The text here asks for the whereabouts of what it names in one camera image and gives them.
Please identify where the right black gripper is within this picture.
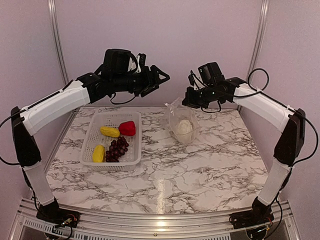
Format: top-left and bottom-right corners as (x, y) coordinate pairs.
(182, 83), (223, 109)

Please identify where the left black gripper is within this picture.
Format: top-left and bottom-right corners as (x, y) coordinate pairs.
(112, 64), (170, 97)

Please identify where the clear zip top bag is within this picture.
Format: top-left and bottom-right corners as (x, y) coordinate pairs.
(160, 97), (201, 145)

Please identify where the white toy cauliflower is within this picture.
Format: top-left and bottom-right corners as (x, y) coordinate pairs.
(175, 119), (194, 135)

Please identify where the yellow toy banana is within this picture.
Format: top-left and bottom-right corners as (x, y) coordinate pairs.
(99, 126), (121, 138)

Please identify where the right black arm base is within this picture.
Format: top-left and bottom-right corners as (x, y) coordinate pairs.
(229, 197), (275, 229)

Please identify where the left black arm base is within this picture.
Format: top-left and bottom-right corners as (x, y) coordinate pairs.
(36, 197), (80, 228)

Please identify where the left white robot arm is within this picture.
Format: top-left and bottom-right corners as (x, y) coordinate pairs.
(11, 65), (170, 223)

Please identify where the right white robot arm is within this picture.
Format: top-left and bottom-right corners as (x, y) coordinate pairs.
(182, 75), (306, 224)

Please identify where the red toy bell pepper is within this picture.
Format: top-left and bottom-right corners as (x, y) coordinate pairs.
(118, 121), (136, 137)

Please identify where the purple toy grape bunch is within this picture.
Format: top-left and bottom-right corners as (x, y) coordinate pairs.
(105, 136), (129, 163)

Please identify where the white plastic basket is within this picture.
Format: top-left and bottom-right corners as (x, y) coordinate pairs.
(80, 111), (142, 172)

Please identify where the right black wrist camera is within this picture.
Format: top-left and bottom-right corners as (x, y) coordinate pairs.
(198, 62), (225, 86)

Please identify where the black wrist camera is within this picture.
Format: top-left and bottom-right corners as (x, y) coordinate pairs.
(198, 62), (225, 86)
(101, 48), (147, 75)

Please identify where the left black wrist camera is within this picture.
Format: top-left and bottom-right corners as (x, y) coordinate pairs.
(101, 48), (147, 75)

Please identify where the left aluminium frame post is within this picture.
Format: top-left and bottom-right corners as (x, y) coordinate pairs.
(47, 0), (70, 85)

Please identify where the aluminium frame post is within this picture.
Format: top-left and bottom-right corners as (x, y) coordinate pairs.
(47, 0), (70, 85)
(247, 0), (270, 77)

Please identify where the right aluminium frame post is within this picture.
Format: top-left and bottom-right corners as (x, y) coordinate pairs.
(247, 0), (270, 77)

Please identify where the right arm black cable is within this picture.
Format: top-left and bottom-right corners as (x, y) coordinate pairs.
(247, 67), (317, 167)

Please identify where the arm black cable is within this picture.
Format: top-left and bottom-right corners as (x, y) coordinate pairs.
(0, 113), (21, 166)
(247, 67), (317, 167)

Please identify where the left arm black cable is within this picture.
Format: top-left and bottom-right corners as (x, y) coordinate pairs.
(0, 113), (21, 166)

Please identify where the front aluminium frame rail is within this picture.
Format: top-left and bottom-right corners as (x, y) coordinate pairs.
(14, 198), (301, 240)

